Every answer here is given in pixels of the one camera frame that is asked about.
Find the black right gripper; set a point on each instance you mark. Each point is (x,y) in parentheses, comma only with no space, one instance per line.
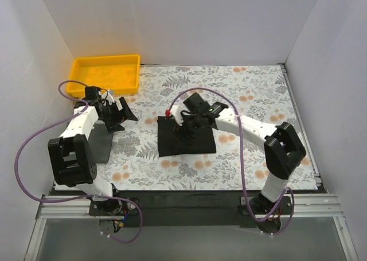
(186,124)

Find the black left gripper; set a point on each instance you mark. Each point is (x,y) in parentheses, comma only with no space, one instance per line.
(119,112)

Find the black t shirt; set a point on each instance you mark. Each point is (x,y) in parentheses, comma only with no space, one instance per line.
(170,144)

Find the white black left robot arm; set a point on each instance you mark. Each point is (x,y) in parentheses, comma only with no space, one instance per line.
(72,160)

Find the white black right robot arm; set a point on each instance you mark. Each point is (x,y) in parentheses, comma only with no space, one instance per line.
(283,149)

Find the folded grey t shirt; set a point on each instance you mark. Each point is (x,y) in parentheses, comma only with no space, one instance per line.
(100,141)

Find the yellow plastic tray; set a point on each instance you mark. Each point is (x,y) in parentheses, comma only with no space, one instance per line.
(119,73)

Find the floral patterned table mat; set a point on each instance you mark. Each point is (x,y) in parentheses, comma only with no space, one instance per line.
(257,92)

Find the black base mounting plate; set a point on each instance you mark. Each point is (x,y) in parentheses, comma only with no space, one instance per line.
(189,208)

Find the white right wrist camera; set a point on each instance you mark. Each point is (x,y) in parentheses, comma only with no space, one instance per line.
(175,113)

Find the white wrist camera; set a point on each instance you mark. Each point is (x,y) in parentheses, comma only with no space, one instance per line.
(109,97)
(175,113)

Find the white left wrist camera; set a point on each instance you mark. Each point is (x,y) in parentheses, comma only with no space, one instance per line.
(109,97)

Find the aluminium frame rail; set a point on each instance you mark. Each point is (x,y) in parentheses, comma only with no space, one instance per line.
(192,226)

